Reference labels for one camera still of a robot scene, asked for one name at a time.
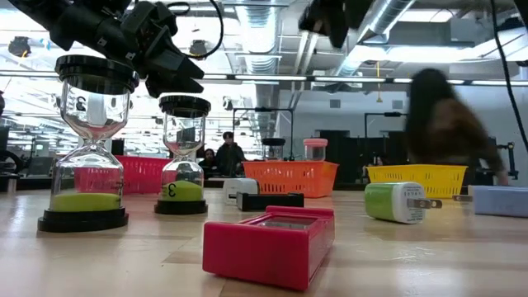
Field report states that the red digital thermometer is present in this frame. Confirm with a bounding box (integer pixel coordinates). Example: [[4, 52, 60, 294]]
[[201, 205, 337, 292]]

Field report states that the black digital thermometer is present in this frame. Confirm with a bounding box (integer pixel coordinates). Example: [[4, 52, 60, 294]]
[[235, 191, 306, 213]]

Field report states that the black aluminium table frame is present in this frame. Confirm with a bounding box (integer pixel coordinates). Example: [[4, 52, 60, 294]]
[[0, 175, 521, 193]]

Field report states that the yellow hanging power drop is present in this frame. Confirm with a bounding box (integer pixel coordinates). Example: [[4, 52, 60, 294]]
[[374, 60, 384, 104]]

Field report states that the pink-capped hourglass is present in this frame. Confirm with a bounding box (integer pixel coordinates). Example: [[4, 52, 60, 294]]
[[303, 138, 329, 163]]

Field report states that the orange plastic basket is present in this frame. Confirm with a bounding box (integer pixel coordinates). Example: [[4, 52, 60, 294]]
[[242, 160, 341, 200]]

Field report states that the black hanging cable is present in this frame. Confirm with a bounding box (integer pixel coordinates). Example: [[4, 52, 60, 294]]
[[489, 0, 528, 154]]

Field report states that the yellow plastic basket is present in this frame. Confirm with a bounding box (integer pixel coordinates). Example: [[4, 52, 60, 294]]
[[365, 163, 469, 200]]

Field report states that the black hanging camera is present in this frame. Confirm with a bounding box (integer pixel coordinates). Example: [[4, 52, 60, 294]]
[[188, 39, 209, 58], [7, 35, 32, 58]]

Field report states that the black-capped hourglass green sand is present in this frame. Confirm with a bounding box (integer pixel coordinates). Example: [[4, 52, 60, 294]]
[[153, 95, 213, 216], [36, 54, 140, 233]]

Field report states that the light blue wall charger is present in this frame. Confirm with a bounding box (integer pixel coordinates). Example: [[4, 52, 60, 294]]
[[451, 184, 528, 219]]

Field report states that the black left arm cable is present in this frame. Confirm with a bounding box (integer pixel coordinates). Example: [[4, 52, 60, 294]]
[[167, 0, 224, 60]]

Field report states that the green white wall charger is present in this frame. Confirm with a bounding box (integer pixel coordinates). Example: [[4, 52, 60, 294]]
[[363, 181, 444, 225]]

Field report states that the person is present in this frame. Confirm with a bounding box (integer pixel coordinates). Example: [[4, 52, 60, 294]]
[[214, 130, 248, 178], [403, 68, 509, 187], [197, 148, 219, 179]]

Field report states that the red plastic basket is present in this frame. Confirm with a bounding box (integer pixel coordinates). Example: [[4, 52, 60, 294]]
[[73, 154, 175, 196]]

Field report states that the linear ceiling light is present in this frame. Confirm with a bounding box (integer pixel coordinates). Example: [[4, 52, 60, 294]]
[[0, 68, 528, 87]]

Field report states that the silver ventilation duct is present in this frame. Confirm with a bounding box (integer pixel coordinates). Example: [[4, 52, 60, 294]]
[[329, 0, 417, 79], [234, 0, 285, 137]]

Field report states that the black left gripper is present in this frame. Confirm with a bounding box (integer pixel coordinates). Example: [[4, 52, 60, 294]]
[[97, 2, 205, 99]]

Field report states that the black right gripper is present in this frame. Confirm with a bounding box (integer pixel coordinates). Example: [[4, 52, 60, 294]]
[[299, 0, 375, 50]]

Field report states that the black background gantry frame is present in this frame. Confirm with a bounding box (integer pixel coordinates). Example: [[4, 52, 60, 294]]
[[363, 111, 409, 166], [232, 106, 295, 163]]

